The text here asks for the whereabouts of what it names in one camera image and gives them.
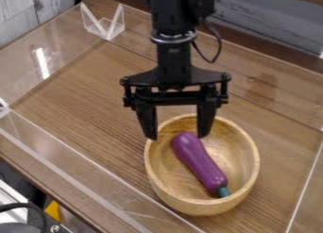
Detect black cable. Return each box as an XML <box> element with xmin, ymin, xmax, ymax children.
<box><xmin>0</xmin><ymin>202</ymin><xmax>47</xmax><ymax>230</ymax></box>

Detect yellow black device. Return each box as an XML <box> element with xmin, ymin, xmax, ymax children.
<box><xmin>24</xmin><ymin>198</ymin><xmax>76</xmax><ymax>233</ymax></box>

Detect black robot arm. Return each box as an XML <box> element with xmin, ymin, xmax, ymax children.
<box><xmin>119</xmin><ymin>0</ymin><xmax>230</xmax><ymax>140</ymax></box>

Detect purple toy eggplant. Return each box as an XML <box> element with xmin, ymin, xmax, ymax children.
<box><xmin>171</xmin><ymin>131</ymin><xmax>230</xmax><ymax>197</ymax></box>

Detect clear acrylic corner bracket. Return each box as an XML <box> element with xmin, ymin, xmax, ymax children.
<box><xmin>79</xmin><ymin>3</ymin><xmax>124</xmax><ymax>41</ymax></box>

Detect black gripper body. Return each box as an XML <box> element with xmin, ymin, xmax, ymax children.
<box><xmin>119</xmin><ymin>31</ymin><xmax>230</xmax><ymax>110</ymax></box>

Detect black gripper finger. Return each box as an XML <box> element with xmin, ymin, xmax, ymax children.
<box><xmin>136</xmin><ymin>105</ymin><xmax>158</xmax><ymax>140</ymax></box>
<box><xmin>197</xmin><ymin>101</ymin><xmax>217</xmax><ymax>138</ymax></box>

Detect brown wooden bowl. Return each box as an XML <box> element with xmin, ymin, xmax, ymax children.
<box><xmin>143</xmin><ymin>114</ymin><xmax>260</xmax><ymax>216</ymax></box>

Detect clear acrylic barrier wall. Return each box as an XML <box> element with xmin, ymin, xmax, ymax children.
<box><xmin>0</xmin><ymin>98</ymin><xmax>203</xmax><ymax>233</ymax></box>

